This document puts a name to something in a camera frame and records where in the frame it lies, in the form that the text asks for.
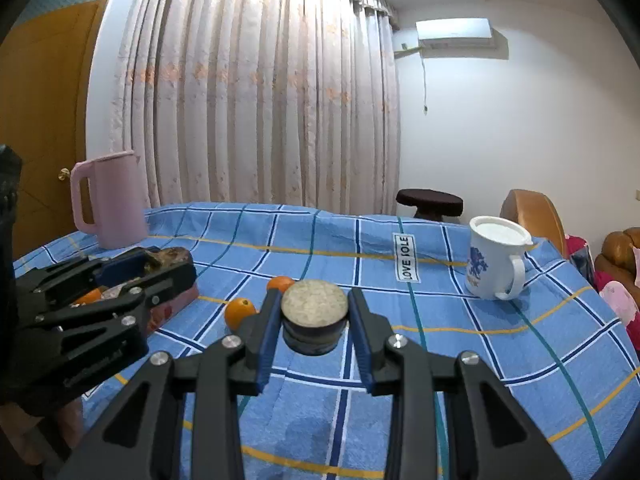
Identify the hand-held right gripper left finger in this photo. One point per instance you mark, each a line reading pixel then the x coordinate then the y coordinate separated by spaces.
pixel 267 345

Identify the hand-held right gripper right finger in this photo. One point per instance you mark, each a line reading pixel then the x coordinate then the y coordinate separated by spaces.
pixel 362 347

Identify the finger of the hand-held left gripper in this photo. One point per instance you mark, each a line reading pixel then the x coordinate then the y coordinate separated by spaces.
pixel 165 282
pixel 120 265

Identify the rectangular metal tin box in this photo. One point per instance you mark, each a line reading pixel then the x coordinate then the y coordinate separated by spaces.
pixel 175 307

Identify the large orange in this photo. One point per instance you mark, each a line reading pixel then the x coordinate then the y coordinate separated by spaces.
pixel 89 297

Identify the round tin with cork lid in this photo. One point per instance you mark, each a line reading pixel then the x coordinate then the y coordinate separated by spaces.
pixel 314 305

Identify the person's left hand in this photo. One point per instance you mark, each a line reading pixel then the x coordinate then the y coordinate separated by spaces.
pixel 17 435

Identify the small orange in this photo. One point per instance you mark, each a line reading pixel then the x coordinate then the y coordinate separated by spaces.
pixel 240 312
pixel 281 284

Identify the pink plastic pitcher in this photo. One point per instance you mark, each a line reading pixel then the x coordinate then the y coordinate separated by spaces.
pixel 117 200

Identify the brass door knob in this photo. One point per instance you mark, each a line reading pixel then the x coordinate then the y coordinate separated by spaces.
pixel 63 174

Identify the blue plaid tablecloth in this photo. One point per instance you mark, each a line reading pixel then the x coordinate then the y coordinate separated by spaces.
pixel 350 240

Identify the white mug with blue print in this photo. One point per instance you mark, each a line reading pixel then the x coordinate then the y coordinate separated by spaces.
pixel 487 260

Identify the dark round stool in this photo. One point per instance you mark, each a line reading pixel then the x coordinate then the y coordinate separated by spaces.
pixel 430 199

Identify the wooden door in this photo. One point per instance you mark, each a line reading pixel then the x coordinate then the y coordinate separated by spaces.
pixel 50 85

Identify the pink floral curtain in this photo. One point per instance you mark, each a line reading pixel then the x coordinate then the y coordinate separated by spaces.
pixel 250 85

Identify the brown leather armchair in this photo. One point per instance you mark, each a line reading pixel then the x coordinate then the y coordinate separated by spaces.
pixel 532 215

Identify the pink floral cloth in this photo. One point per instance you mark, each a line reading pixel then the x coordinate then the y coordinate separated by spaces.
pixel 620 300

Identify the brown leather sofa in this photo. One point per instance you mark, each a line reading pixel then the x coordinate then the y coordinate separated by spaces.
pixel 617 250

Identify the air conditioner pipe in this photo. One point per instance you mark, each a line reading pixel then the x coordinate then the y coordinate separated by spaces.
pixel 406 50

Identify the white air conditioner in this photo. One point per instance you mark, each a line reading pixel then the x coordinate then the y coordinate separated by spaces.
pixel 452 40

